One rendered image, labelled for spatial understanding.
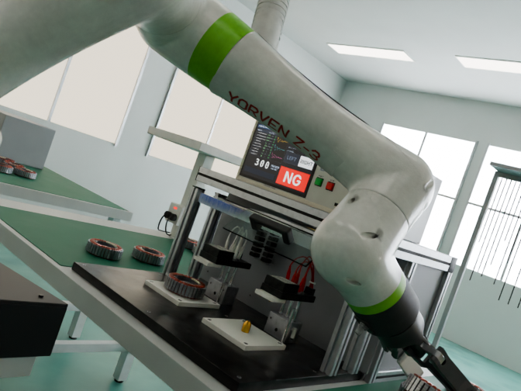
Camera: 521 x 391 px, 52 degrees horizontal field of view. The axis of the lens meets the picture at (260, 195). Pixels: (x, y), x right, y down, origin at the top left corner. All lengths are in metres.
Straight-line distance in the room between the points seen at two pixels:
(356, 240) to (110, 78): 5.78
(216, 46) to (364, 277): 0.38
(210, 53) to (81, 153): 5.58
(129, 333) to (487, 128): 7.31
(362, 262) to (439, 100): 7.89
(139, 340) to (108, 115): 5.36
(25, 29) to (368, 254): 0.50
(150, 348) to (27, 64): 0.64
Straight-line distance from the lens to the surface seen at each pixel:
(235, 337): 1.24
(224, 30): 0.80
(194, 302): 1.40
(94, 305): 1.31
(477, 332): 7.74
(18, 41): 0.71
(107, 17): 0.70
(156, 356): 1.13
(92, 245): 1.70
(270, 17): 2.81
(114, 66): 6.38
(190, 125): 7.10
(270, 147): 1.51
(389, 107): 8.86
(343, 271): 0.70
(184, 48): 0.81
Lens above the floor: 1.13
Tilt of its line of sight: 1 degrees down
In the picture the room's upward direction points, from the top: 20 degrees clockwise
